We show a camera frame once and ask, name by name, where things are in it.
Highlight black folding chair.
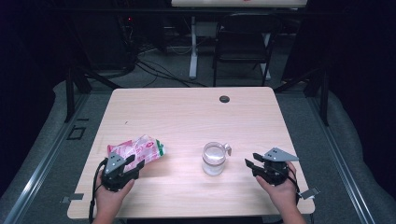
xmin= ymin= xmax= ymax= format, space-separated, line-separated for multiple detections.
xmin=212 ymin=12 xmax=283 ymax=88

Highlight person's left hand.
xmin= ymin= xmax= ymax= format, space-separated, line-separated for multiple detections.
xmin=94 ymin=170 xmax=135 ymax=213

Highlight glass jar with hinged lid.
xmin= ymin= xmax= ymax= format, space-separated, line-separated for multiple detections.
xmin=201 ymin=141 xmax=233 ymax=177

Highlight metal floor rail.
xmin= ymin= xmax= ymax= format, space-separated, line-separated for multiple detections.
xmin=306 ymin=96 xmax=377 ymax=224
xmin=2 ymin=92 xmax=91 ymax=224

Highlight right hand-held gripper cable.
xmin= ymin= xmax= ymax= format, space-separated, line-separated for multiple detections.
xmin=288 ymin=162 xmax=302 ymax=206

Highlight hand-held gripper cable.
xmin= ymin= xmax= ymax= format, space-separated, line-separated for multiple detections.
xmin=88 ymin=158 xmax=108 ymax=224
xmin=288 ymin=162 xmax=302 ymax=206

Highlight black metal stand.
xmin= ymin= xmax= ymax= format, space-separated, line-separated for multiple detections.
xmin=64 ymin=60 xmax=123 ymax=123
xmin=274 ymin=64 xmax=331 ymax=127

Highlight black floor cables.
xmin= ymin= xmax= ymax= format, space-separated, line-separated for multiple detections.
xmin=134 ymin=58 xmax=208 ymax=89

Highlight pink and white plastic bag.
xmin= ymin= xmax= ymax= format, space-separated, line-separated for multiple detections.
xmin=106 ymin=133 xmax=166 ymax=173

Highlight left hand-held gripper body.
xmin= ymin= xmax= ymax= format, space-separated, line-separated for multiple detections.
xmin=101 ymin=151 xmax=140 ymax=192

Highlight white desk with white legs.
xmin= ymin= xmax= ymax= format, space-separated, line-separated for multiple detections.
xmin=171 ymin=0 xmax=308 ymax=80

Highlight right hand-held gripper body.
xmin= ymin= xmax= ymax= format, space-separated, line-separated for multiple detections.
xmin=253 ymin=147 xmax=300 ymax=188

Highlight person's right hand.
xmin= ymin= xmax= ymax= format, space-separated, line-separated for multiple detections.
xmin=255 ymin=161 xmax=300 ymax=209

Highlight grey tape piece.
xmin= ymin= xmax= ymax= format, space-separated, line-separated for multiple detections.
xmin=298 ymin=186 xmax=320 ymax=201
xmin=61 ymin=192 xmax=85 ymax=204

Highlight left hand-held gripper cable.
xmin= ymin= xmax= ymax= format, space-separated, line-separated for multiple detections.
xmin=88 ymin=158 xmax=108 ymax=224

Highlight dark computer case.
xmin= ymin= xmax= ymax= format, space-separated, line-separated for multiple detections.
xmin=76 ymin=12 xmax=138 ymax=71

